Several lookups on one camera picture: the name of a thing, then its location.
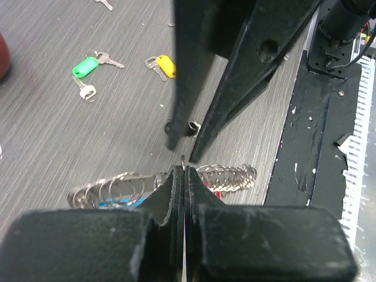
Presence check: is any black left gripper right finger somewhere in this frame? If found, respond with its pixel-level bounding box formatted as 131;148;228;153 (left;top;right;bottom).
184;167;358;281

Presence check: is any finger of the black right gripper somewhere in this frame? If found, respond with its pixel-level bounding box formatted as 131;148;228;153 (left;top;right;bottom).
190;1;320;163
166;1;219;151

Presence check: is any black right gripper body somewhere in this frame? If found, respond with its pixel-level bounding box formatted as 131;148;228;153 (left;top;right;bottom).
203;0;257;59

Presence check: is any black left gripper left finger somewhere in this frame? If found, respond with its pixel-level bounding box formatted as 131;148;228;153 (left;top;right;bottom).
1;166;184;281

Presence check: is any yellow tag key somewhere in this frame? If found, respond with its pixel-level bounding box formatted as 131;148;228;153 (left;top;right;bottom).
145;55;176;82

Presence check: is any black tag key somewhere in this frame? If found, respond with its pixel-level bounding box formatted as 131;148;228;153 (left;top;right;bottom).
164;120;201;138

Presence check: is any plain silver loose key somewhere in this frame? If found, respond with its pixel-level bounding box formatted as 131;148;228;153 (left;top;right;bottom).
95;0;113;11

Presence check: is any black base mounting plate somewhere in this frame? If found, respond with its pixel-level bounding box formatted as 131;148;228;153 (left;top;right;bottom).
264;52;361;219

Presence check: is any green tag key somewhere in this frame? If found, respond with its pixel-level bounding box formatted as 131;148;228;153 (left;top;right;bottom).
71;50;126;103

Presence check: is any red bowl white inside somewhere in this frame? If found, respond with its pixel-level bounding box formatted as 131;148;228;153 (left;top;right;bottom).
0;33;11;80

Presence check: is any perforated cable duct strip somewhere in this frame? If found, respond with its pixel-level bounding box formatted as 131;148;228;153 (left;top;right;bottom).
340;55;375;250

